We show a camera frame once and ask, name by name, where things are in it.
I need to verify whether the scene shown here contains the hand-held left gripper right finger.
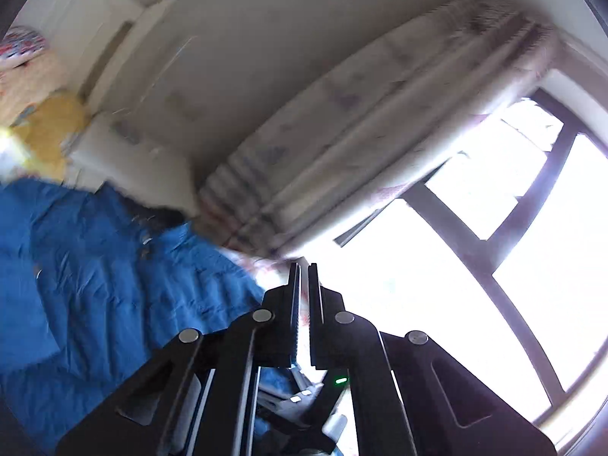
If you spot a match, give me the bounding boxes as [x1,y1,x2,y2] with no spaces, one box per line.
[308,262,557,456]

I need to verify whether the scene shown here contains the floral bed sheet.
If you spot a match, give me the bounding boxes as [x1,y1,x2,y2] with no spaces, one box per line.
[0,26,62,124]

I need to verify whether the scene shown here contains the white wardrobe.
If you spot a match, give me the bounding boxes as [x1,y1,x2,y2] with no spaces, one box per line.
[62,0,200,119]

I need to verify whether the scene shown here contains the dark window frame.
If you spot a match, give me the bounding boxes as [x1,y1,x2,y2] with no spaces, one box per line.
[335,88,608,442]

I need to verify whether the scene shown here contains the yellow cloth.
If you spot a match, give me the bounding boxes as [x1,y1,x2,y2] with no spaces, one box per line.
[9,92,91,181]

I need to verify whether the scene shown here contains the white bedside cabinet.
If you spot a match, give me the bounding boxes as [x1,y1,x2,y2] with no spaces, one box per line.
[66,114,200,212]

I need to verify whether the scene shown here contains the striped beige curtain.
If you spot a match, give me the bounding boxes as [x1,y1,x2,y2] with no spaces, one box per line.
[192,0,564,262]

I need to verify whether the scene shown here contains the blue padded jacket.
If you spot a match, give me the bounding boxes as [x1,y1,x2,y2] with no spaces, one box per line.
[0,178,295,456]

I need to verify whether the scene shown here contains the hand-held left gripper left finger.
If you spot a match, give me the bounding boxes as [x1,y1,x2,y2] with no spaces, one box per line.
[56,262,302,456]

